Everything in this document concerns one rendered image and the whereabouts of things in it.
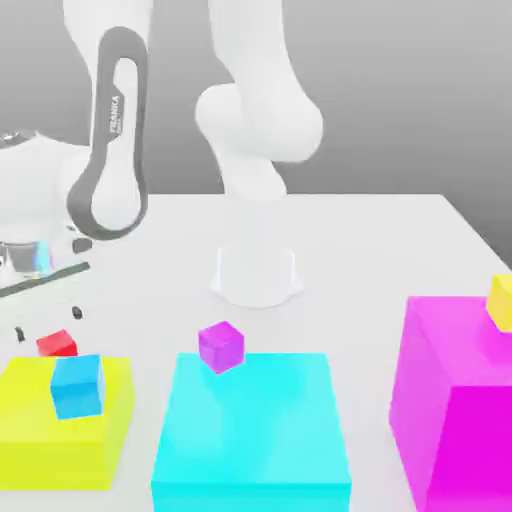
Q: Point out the small yellow cube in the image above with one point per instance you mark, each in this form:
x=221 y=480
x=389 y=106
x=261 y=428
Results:
x=502 y=304

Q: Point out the large cyan box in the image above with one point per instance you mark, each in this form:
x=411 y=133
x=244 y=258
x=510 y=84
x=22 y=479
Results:
x=252 y=432

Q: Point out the large magenta box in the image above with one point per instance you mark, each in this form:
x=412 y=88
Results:
x=460 y=420

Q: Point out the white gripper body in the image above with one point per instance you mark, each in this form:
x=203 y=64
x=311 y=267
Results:
x=44 y=292

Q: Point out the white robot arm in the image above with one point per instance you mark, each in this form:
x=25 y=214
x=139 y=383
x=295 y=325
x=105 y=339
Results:
x=256 y=120

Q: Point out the small red cube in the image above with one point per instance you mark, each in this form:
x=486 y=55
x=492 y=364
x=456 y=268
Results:
x=56 y=344

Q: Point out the large yellow box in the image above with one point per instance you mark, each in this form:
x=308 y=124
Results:
x=48 y=444

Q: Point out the small blue cube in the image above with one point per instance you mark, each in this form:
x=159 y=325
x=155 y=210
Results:
x=78 y=388

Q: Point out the small purple cube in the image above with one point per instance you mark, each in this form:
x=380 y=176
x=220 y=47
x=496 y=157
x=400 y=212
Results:
x=220 y=348

